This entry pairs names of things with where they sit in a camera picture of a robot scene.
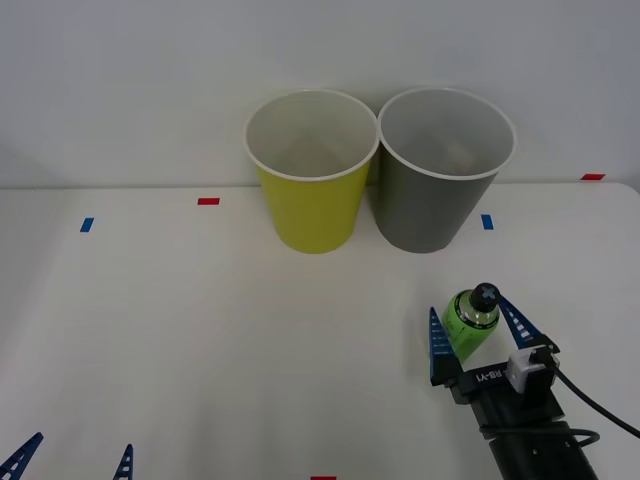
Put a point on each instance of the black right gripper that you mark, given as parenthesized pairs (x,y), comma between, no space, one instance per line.
(500,397)

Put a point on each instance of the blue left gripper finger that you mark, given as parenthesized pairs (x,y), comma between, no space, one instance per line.
(20,460)
(123,464)

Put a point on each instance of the green label plastic bottle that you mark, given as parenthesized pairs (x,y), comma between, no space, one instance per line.
(469,326)

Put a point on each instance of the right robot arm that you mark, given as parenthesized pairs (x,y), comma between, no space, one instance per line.
(545,440)

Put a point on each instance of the yellow-green plastic bin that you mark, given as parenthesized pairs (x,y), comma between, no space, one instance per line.
(312,212)

